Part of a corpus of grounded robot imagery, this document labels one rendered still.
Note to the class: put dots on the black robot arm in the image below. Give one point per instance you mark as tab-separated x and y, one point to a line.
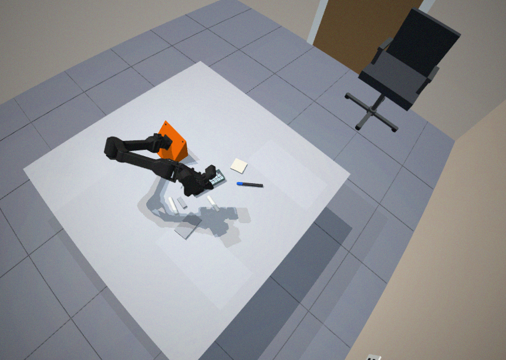
116	149

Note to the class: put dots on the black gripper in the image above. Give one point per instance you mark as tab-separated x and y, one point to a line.
210	173

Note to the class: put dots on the white cylinder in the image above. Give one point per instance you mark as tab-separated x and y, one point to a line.
173	206
213	203

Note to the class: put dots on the keyboard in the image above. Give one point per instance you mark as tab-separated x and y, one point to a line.
219	178

